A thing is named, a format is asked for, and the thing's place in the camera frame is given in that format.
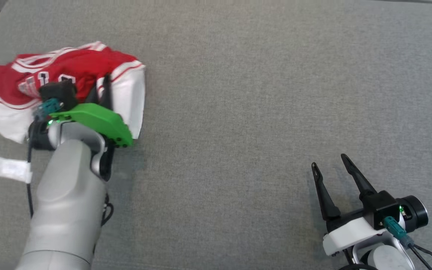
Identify black looped base cable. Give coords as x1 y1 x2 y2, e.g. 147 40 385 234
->
338 264 378 270

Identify grey fabric sofa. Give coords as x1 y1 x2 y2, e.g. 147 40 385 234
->
0 0 432 270

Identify black camera cable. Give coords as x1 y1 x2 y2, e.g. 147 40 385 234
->
26 120 35 219
407 243 432 270

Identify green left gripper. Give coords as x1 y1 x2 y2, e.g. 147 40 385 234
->
49 75 134 147

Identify teal right camera connector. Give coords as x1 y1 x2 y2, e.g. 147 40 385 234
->
383 217 414 248

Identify teal left camera connector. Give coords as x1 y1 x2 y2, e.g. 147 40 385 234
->
34 98 65 120

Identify black left camera cable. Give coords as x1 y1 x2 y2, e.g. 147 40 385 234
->
26 120 35 219

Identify teal camera connector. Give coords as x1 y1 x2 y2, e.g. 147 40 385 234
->
383 217 414 248
34 98 65 120

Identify black right camera cable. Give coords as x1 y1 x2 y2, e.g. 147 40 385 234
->
407 243 432 270

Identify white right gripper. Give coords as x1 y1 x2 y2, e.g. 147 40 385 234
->
312 154 388 257

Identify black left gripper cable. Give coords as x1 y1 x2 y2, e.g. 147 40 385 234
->
102 193 114 226

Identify red basketball jersey white sleeves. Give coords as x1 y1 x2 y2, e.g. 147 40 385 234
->
0 41 146 144

